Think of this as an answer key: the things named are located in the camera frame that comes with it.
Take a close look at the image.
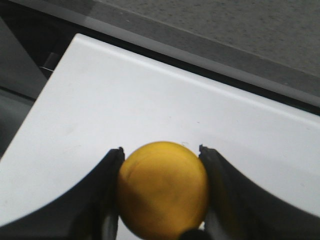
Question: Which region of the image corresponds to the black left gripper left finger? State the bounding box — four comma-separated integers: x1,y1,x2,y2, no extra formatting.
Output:
0,147,125,240

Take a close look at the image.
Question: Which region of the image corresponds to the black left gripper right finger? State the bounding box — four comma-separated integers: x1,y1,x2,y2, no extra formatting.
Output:
199,145,320,240

